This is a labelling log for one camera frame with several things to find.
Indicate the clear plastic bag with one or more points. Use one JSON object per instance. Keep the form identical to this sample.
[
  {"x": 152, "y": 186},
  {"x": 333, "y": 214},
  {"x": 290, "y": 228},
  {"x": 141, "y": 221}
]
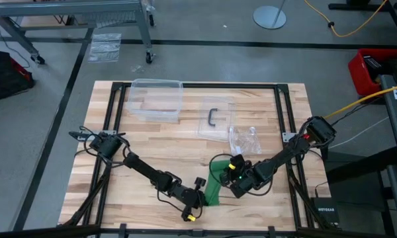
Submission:
[
  {"x": 104, "y": 48},
  {"x": 245, "y": 140}
]

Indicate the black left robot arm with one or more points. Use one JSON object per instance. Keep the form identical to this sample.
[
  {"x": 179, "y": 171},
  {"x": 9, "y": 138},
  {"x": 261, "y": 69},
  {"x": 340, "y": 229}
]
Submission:
[{"x": 142, "y": 167}]

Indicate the black Netgear switch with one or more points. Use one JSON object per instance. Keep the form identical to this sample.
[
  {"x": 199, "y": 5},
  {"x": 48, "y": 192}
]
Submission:
[{"x": 326, "y": 211}]

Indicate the green elastic bandage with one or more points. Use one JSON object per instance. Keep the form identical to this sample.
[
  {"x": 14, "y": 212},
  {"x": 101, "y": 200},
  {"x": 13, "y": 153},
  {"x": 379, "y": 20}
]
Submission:
[{"x": 215, "y": 188}]

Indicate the grey metal cart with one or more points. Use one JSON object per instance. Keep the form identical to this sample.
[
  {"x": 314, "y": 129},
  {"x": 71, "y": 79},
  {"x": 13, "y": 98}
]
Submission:
[{"x": 69, "y": 8}]

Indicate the clear plastic container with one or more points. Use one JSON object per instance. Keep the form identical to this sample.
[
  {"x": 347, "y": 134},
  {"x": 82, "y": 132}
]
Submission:
[{"x": 155, "y": 99}]

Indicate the red plastic crate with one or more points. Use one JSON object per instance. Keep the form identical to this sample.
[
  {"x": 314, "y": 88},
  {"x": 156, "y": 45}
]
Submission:
[{"x": 364, "y": 72}]

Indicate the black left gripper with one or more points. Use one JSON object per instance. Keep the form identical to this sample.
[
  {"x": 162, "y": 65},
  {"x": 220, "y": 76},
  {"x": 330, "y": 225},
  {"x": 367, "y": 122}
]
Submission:
[{"x": 188, "y": 196}]

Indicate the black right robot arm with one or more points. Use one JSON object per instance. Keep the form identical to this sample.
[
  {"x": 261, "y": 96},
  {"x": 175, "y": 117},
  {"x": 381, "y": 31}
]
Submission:
[{"x": 284, "y": 155}]

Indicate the red and black toolbox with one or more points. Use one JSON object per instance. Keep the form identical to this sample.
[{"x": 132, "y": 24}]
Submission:
[{"x": 6, "y": 76}]

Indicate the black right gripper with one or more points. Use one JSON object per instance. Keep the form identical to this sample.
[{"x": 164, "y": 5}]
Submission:
[{"x": 245, "y": 178}]

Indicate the grey round floor stand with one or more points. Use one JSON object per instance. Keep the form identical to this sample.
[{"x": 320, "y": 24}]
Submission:
[{"x": 269, "y": 17}]

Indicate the black aluminium table frame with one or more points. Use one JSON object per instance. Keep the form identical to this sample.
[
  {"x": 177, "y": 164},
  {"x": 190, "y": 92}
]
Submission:
[{"x": 202, "y": 85}]

